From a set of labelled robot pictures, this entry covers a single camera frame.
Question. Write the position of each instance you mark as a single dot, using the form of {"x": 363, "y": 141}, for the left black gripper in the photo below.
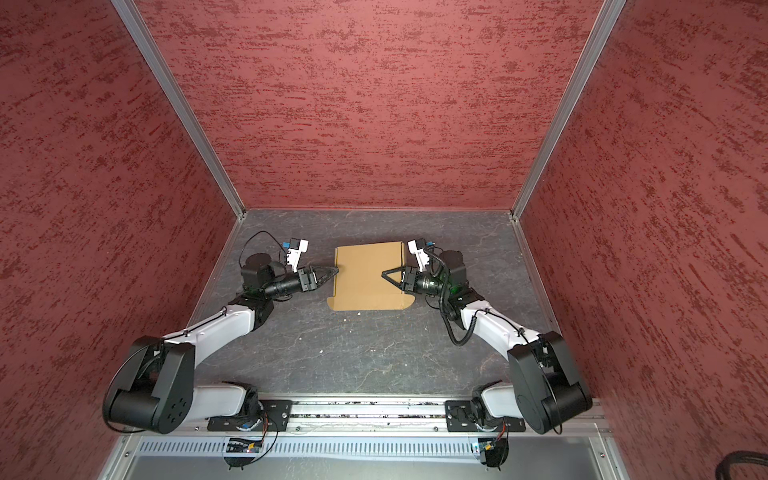
{"x": 309, "y": 280}

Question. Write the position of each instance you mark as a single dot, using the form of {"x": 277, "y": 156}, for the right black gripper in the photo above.
{"x": 410, "y": 278}

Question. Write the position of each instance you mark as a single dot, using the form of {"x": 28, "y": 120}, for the brown cardboard box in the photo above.
{"x": 359, "y": 286}

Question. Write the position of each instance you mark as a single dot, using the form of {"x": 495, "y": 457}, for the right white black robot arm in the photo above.
{"x": 544, "y": 389}

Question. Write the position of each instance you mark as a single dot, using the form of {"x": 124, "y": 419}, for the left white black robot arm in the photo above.
{"x": 154, "y": 389}

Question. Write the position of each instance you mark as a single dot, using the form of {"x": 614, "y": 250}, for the right small circuit board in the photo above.
{"x": 484, "y": 446}

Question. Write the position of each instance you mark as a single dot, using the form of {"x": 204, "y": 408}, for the small circuit board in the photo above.
{"x": 484, "y": 446}
{"x": 243, "y": 446}

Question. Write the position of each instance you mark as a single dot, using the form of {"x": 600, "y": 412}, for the left small circuit board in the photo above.
{"x": 243, "y": 446}

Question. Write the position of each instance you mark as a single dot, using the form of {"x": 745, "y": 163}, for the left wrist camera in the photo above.
{"x": 294, "y": 249}

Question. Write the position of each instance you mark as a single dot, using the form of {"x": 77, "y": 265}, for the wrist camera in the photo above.
{"x": 437, "y": 262}
{"x": 294, "y": 249}

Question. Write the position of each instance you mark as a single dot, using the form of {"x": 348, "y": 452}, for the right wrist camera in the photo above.
{"x": 437, "y": 262}

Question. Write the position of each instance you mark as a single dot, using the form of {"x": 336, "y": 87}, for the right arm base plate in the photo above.
{"x": 464, "y": 416}

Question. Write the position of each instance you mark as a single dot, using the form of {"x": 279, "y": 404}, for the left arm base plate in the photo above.
{"x": 271, "y": 414}

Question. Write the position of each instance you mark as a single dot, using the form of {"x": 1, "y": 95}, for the aluminium front rail frame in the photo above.
{"x": 370, "y": 428}

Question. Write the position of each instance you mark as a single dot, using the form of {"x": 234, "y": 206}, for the left aluminium corner post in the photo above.
{"x": 138, "y": 30}

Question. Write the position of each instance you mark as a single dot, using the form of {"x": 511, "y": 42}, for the aluminium corner post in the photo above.
{"x": 602, "y": 28}
{"x": 138, "y": 30}

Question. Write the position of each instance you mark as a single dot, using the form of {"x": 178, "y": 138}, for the right aluminium corner post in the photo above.
{"x": 602, "y": 28}

